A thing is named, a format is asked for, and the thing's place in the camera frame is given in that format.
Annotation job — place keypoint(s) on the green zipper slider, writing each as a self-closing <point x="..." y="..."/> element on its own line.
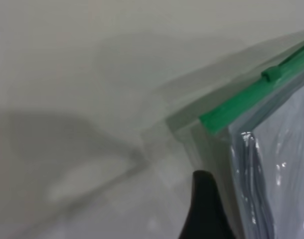
<point x="271" y="73"/>

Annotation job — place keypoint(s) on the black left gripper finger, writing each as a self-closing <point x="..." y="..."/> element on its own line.
<point x="204" y="211"/>

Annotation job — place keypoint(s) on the clear zip bag green zipper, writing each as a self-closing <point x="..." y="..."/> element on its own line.
<point x="231" y="112"/>

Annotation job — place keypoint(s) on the white paper sheets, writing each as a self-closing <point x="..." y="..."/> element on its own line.
<point x="286" y="149"/>

